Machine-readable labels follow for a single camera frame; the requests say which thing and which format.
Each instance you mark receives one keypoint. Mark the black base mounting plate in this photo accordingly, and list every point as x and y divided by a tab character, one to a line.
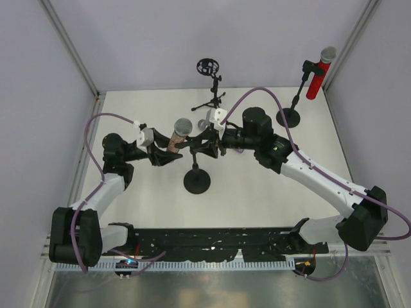
219	244

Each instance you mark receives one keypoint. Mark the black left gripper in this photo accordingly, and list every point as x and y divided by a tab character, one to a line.
158	158

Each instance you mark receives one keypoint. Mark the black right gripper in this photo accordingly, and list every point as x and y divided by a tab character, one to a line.
212	150

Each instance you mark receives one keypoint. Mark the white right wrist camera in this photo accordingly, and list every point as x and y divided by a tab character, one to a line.
215	116

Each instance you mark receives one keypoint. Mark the red glitter microphone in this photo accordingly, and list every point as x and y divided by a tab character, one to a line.
327	56

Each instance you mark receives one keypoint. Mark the round-base mic stand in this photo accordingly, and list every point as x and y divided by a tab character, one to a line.
292	117
196	180

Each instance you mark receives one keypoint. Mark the white slotted cable duct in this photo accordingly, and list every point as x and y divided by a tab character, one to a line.
237	264

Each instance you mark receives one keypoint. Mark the purple glitter microphone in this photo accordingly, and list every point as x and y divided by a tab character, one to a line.
202	124

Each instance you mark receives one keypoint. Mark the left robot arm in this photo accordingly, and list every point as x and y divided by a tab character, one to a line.
76	234

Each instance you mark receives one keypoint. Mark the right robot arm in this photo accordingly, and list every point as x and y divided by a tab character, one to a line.
359	220

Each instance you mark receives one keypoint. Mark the silver glitter microphone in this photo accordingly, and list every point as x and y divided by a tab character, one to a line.
182	128

